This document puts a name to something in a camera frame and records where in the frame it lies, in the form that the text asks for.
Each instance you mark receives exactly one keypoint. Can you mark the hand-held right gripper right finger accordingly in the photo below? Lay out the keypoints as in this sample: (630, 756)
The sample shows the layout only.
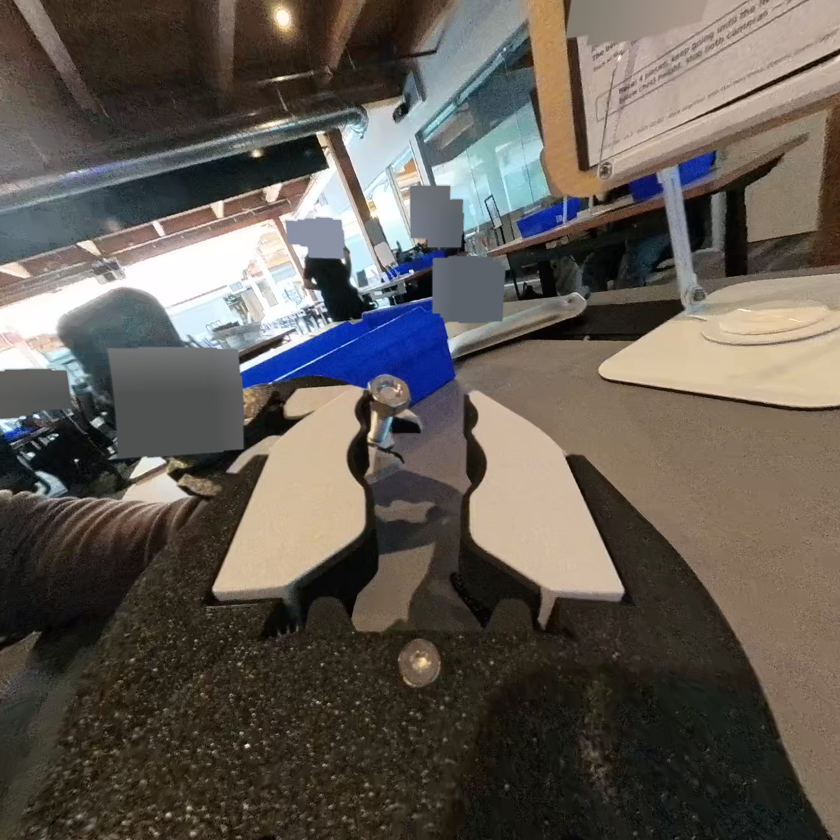
(544, 518)

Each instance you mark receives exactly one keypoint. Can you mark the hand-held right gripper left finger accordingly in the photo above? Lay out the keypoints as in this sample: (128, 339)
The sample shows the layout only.
(295, 512)

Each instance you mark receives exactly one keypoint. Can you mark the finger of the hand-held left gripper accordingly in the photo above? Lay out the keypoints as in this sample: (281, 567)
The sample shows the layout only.
(315, 401)
(253, 456)

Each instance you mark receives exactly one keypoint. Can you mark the silver hex bolt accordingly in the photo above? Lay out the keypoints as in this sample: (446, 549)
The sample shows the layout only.
(382, 426)

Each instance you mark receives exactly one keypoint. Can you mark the silver hex nut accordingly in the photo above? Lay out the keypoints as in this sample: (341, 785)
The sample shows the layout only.
(388, 390)

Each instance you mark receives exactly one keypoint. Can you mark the blue plastic bin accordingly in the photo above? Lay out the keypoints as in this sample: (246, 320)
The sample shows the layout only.
(394, 354)

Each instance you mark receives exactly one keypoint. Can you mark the person's left forearm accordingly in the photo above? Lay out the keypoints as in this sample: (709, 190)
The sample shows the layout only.
(79, 558)

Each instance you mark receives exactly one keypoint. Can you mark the wooden work table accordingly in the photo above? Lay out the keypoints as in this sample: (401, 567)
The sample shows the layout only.
(394, 285)

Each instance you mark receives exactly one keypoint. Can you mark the group of black office chairs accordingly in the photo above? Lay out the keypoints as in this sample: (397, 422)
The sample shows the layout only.
(39, 459)

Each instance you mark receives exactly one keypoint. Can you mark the small blue bin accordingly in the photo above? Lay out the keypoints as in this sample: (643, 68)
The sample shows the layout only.
(548, 220)
(410, 264)
(676, 174)

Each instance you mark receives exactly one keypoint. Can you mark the grey metal clamp lever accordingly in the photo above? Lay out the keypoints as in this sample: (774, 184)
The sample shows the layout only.
(525, 321)

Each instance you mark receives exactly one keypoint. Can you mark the black framed floor sign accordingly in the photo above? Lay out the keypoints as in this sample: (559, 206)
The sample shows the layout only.
(495, 220)

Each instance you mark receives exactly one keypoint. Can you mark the wooden side table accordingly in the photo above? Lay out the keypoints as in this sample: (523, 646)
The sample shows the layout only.
(656, 208)

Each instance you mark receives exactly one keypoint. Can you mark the printed instruction sheet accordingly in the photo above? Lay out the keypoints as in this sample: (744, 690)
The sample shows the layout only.
(689, 98)

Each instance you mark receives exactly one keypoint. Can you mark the brown wooden post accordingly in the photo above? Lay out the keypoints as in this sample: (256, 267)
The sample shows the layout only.
(830, 197)
(354, 197)

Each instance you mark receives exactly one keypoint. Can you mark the black ceiling camera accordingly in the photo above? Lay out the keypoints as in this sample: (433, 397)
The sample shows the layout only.
(410, 98)

